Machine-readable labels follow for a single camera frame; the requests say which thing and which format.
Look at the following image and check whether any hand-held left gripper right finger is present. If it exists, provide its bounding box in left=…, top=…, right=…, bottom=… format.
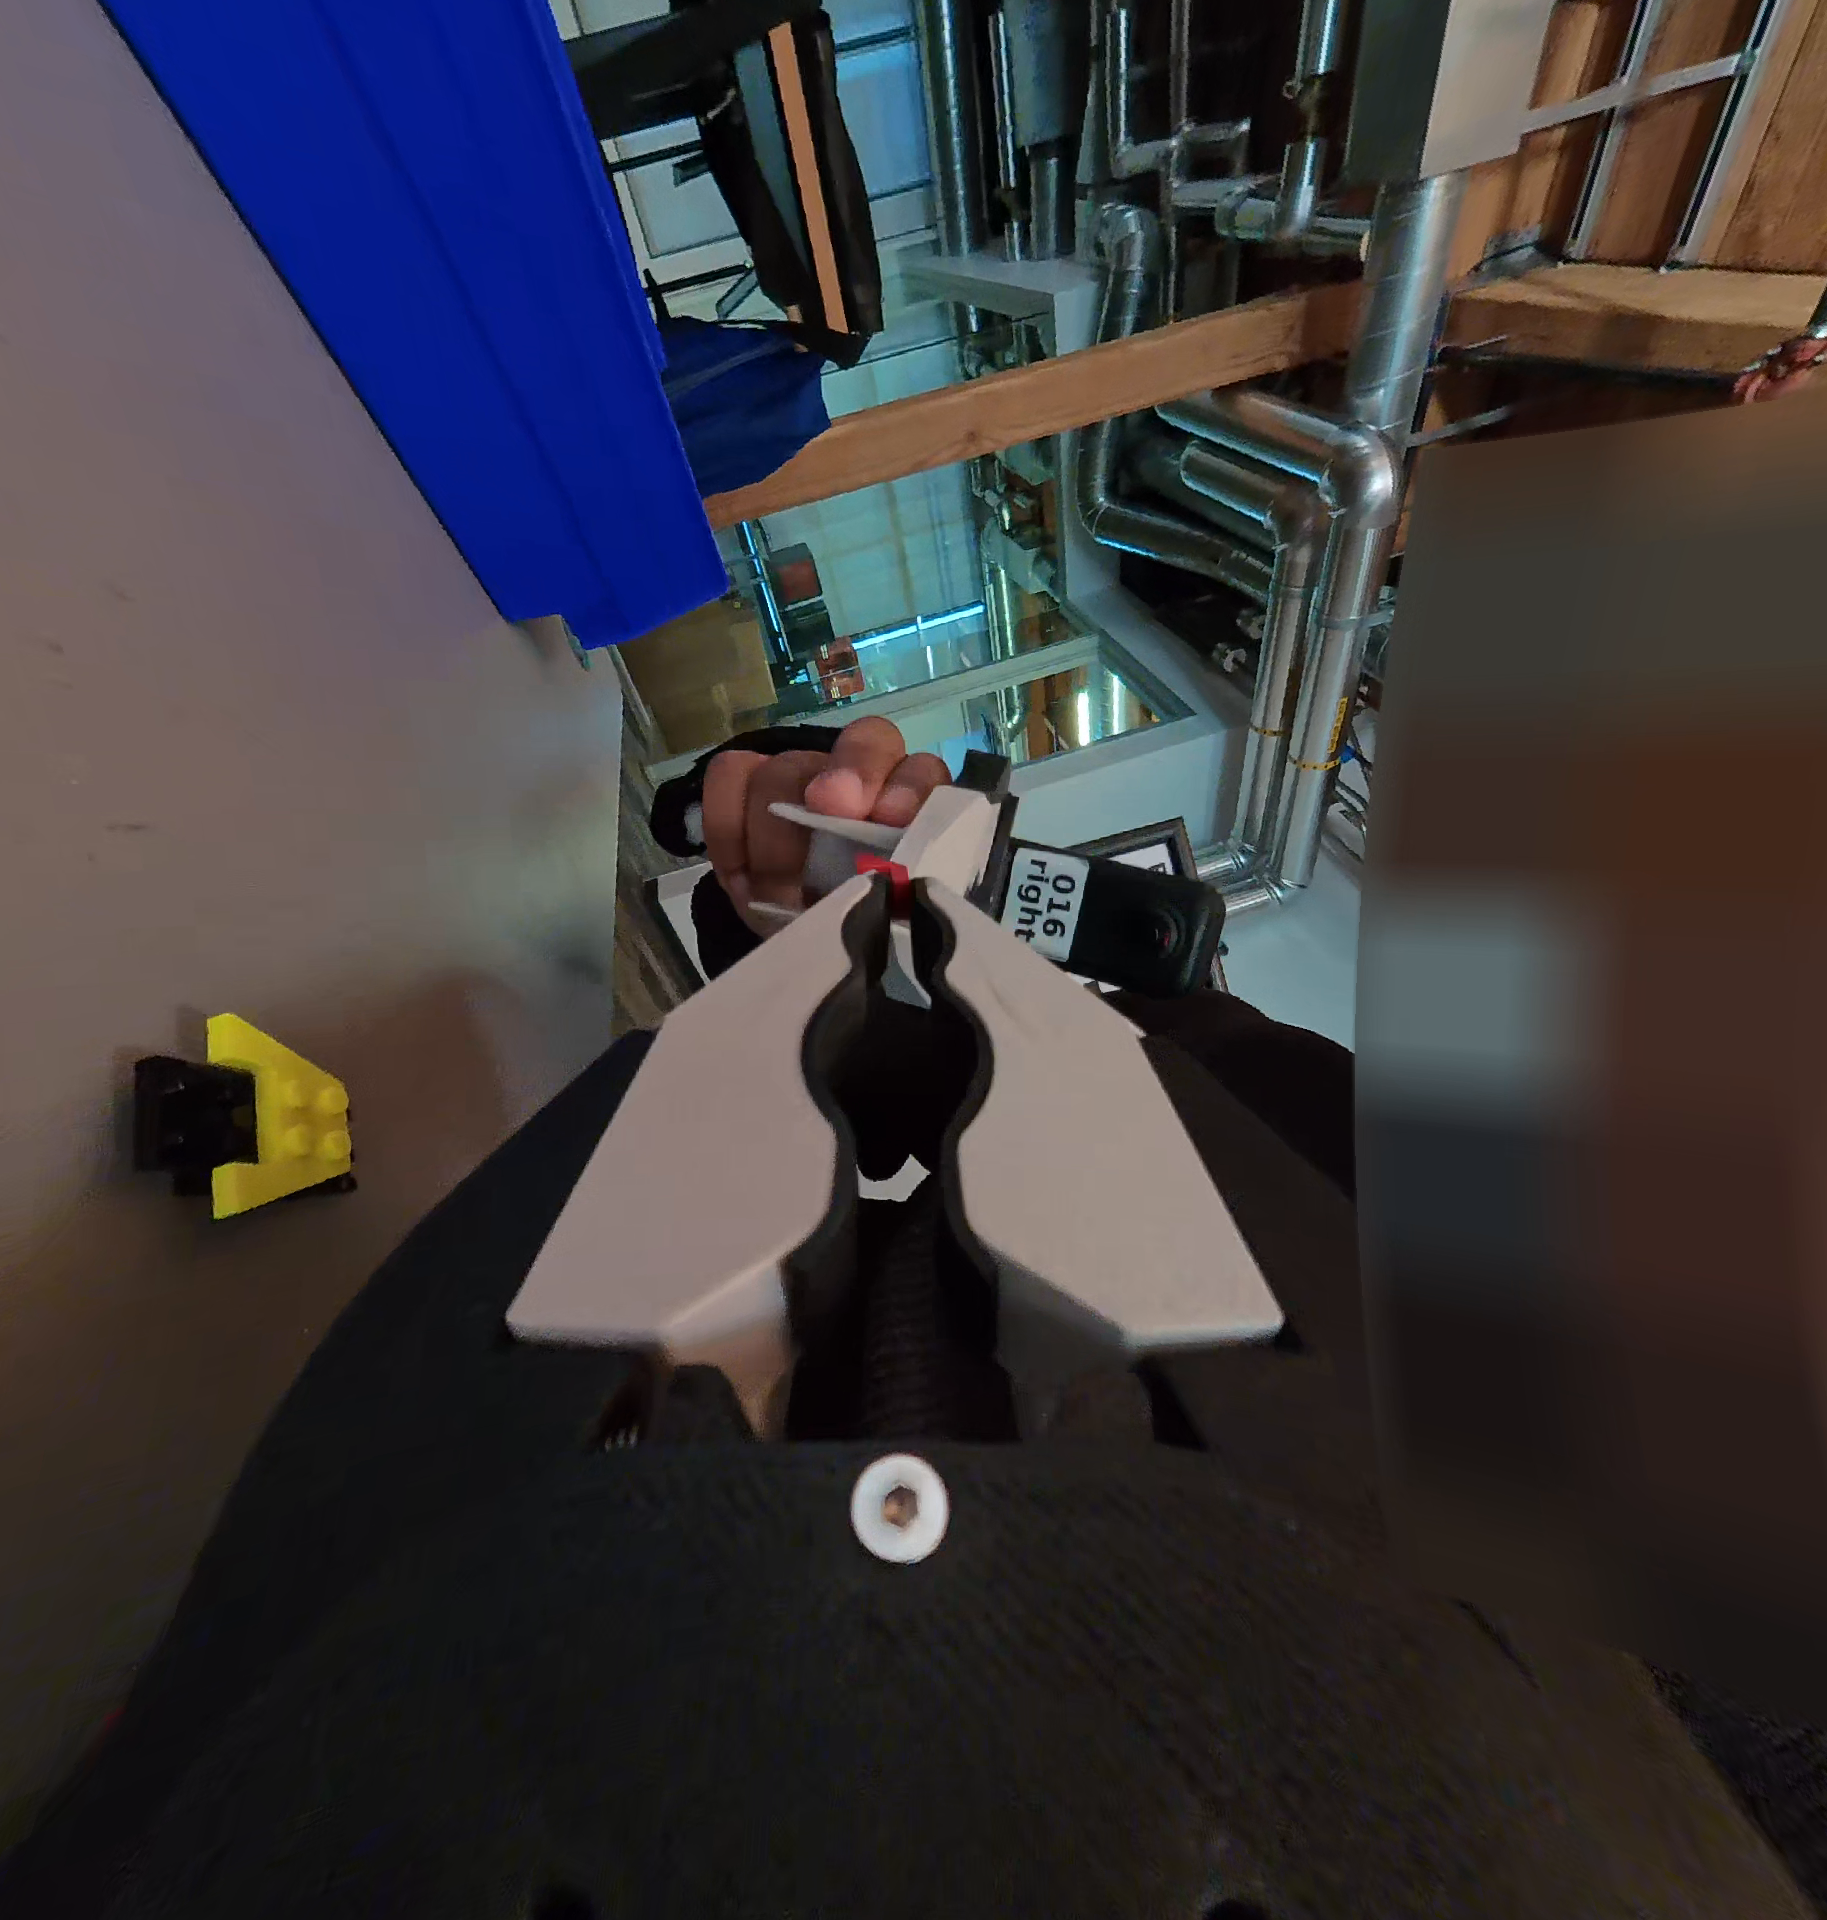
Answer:
left=911, top=884, right=1288, bottom=1358

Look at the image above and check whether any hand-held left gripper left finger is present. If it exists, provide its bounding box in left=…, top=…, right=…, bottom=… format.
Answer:
left=506, top=874, right=890, bottom=1358

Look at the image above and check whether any yellow black wedge lego assembly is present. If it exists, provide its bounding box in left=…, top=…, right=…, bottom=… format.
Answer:
left=133, top=1011, right=359, bottom=1221

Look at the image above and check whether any person's right hand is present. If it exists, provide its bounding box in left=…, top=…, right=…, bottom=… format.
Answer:
left=698, top=718, right=957, bottom=938

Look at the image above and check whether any cardboard box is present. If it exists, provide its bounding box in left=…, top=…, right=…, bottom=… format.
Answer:
left=625, top=600, right=783, bottom=753

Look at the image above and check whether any wooden ceiling beam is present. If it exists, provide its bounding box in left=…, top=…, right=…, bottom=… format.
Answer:
left=703, top=256, right=1827, bottom=530

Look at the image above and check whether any blue fabric bag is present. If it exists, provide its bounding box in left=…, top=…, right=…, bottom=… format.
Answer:
left=655, top=314, right=830, bottom=497

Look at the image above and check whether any cluster of silver pipes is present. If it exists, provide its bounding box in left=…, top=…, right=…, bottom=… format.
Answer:
left=912, top=0, right=1469, bottom=917

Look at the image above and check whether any black case with orange edge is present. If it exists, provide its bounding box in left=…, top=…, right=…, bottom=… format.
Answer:
left=693, top=13, right=888, bottom=373

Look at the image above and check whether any blue plastic bin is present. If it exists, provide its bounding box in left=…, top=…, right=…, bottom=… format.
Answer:
left=98, top=0, right=731, bottom=650

